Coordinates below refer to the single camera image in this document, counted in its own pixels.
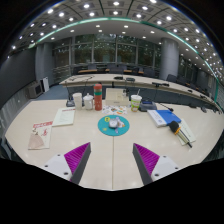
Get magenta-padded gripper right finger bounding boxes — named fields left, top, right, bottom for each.
left=132, top=143, right=182, bottom=186

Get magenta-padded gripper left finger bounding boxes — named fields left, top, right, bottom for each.
left=42, top=142, right=92, bottom=185

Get silver grey computer mouse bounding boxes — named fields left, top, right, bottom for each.
left=108, top=117, right=120, bottom=129

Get round teal cartoon mouse pad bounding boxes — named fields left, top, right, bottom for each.
left=97, top=114, right=131, bottom=137

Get red and white leaflet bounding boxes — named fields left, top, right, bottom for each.
left=28, top=120, right=54, bottom=150

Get blue and white book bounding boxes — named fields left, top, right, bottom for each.
left=146, top=109, right=182, bottom=129

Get white booklet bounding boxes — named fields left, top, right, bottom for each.
left=176, top=118, right=197, bottom=147

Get white lidded mug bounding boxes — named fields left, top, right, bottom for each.
left=82, top=92, right=95, bottom=111

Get tall white paper cup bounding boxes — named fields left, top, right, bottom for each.
left=72, top=92, right=83, bottom=110

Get green printed paper cup with straw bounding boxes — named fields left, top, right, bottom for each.
left=130, top=89, right=143, bottom=113

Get colourful sticker sheet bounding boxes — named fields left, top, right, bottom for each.
left=101, top=104, right=129, bottom=116

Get red bottle with green band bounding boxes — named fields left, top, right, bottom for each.
left=93, top=83, right=104, bottom=112

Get curved conference desk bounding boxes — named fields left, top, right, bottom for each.
left=59, top=73, right=214, bottom=105

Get grey box monitor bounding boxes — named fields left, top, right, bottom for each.
left=26, top=81, right=44, bottom=99

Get dark office chairs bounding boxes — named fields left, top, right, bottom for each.
left=71, top=63, right=214, bottom=91

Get round ceiling lights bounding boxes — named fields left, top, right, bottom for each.
left=9, top=0, right=224, bottom=74

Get black microphone with yellow ring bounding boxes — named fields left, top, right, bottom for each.
left=168, top=120, right=193, bottom=149

